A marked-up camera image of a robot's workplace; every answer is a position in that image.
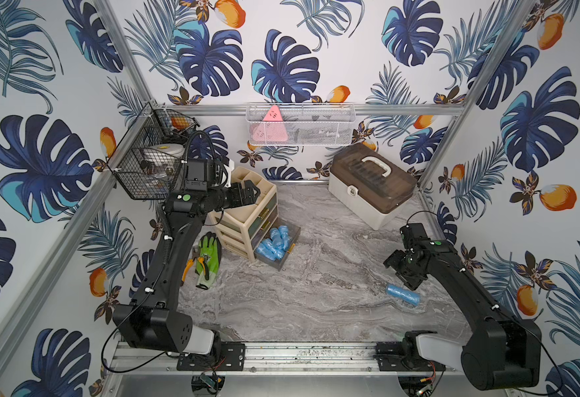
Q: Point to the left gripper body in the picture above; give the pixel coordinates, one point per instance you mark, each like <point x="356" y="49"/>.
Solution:
<point x="240" y="196"/>

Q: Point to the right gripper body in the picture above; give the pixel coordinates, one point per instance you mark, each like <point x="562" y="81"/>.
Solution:
<point x="410" y="275"/>

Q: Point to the blue bag roll five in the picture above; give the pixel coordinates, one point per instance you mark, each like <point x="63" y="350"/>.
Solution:
<point x="404" y="295"/>

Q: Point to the blue bag roll three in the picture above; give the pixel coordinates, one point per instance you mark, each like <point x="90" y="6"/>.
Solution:
<point x="275" y="238"/>

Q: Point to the blue bag roll one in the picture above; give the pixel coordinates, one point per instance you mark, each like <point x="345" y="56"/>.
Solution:
<point x="268" y="250"/>

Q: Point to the blue bag roll four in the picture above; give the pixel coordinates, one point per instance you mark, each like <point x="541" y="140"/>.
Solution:
<point x="284" y="234"/>

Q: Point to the transparent bottom drawer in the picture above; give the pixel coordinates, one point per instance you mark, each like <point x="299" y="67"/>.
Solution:
<point x="294" y="233"/>

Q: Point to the blue bag roll two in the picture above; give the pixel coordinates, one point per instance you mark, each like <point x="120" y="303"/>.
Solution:
<point x="279" y="253"/>

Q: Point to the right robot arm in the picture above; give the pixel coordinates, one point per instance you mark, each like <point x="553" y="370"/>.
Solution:
<point x="502" y="352"/>

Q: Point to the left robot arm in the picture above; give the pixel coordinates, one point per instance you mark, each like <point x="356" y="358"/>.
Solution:
<point x="151" y="319"/>

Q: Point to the beige drawer organizer cabinet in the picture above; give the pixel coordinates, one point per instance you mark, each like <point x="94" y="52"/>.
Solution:
<point x="242" y="229"/>

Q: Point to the green black work glove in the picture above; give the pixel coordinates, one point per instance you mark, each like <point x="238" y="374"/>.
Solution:
<point x="208" y="261"/>

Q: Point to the pink triangle item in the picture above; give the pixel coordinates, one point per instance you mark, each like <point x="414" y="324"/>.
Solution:
<point x="271" y="129"/>

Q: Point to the brown lid storage box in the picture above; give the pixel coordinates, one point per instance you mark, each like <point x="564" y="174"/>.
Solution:
<point x="369" y="185"/>

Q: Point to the black wire wall basket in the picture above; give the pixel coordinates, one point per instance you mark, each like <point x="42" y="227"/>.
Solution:
<point x="145" y="180"/>

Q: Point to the yellow handled pliers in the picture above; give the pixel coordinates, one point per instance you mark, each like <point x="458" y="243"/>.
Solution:
<point x="194" y="262"/>

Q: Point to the white mesh wall basket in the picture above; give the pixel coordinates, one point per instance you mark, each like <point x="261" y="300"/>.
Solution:
<point x="316" y="125"/>

